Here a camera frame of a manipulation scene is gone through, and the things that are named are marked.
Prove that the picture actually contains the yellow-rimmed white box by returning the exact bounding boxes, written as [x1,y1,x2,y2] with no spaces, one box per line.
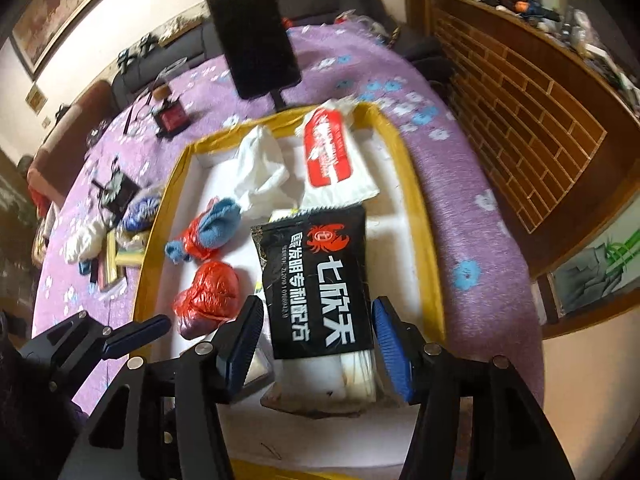
[131,101,447,480]

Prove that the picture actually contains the framed wall painting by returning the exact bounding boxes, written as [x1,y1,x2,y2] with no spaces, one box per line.
[10,0,156,81]

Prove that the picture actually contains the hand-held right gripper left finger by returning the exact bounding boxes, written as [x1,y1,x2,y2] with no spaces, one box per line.
[57,295,265,480]

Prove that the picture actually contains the blue and red sock bundle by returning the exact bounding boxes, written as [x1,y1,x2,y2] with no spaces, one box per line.
[165,197,242,266]

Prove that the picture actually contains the blue and white plastic bag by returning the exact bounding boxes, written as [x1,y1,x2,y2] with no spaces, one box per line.
[120,187,163,233]

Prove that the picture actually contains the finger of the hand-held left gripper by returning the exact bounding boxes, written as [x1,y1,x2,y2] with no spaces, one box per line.
[20,310,172,391]

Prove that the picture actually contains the eyeglasses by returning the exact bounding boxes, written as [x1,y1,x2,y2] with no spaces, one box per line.
[122,102,151,136]

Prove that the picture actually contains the stained white cloth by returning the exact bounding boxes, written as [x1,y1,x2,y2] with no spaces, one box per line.
[64,217,110,264]

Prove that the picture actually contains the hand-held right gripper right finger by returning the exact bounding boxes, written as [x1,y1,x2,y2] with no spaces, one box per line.
[371,296,576,480]

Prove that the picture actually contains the black phone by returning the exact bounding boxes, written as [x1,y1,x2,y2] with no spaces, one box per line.
[205,0,303,101]

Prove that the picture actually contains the purple floral tablecloth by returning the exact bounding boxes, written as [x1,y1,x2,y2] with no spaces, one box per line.
[30,22,546,411]

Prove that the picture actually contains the black crab-print packet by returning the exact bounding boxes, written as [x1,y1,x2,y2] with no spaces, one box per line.
[250,204,381,413]

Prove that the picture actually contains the wooden brick-pattern counter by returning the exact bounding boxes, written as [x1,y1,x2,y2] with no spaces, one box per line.
[400,0,640,341]

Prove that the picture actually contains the red and black transformer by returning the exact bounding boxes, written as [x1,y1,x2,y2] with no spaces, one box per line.
[152,99,193,138]

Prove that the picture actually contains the black phone stand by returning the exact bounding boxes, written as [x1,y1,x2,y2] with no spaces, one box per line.
[270,87,296,113]

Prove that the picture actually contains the bamboo wall mural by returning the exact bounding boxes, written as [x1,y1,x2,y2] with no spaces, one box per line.
[547,225,640,318]

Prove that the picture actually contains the white packet with red label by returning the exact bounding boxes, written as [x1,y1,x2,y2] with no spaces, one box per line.
[295,100,381,208]

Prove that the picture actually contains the plain white cloth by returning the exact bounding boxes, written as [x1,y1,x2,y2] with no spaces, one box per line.
[231,124,292,213]

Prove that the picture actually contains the clear plastic cup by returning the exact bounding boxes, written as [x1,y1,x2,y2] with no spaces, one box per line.
[154,60,188,91]

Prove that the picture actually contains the tan wooden frame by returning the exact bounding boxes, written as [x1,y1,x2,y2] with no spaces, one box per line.
[97,230,151,291]

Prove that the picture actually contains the black motor with metal plate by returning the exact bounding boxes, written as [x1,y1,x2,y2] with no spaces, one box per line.
[91,157,141,221]

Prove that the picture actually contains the person's left forearm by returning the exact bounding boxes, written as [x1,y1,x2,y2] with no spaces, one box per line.
[0,345,101,480]

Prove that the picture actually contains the red plastic bag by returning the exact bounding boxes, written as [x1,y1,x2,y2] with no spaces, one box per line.
[172,260,241,338]

